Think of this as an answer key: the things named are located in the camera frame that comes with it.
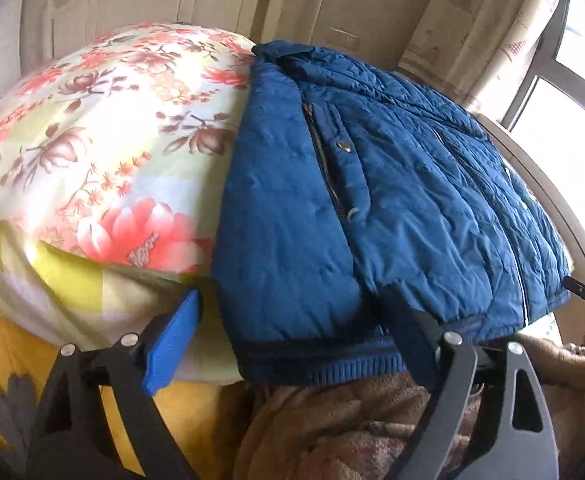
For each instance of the printed curtain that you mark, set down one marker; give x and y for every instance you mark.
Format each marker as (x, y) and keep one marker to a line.
(472, 35)

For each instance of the yellow bed sheet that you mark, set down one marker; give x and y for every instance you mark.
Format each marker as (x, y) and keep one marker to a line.
(197, 410)

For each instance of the windowsill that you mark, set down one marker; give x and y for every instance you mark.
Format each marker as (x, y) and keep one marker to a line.
(572, 185)

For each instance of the blue quilted jacket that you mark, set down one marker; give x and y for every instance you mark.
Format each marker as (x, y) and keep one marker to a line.
(397, 185)

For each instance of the person's right forearm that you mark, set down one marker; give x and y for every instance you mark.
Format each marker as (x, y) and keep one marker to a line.
(562, 365)

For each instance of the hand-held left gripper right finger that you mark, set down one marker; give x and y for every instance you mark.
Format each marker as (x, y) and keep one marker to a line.
(415, 345)

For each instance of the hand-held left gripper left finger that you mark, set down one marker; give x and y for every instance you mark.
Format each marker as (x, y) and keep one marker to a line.
(172, 340)

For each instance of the floral quilt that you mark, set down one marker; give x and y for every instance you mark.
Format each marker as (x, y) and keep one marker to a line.
(97, 135)

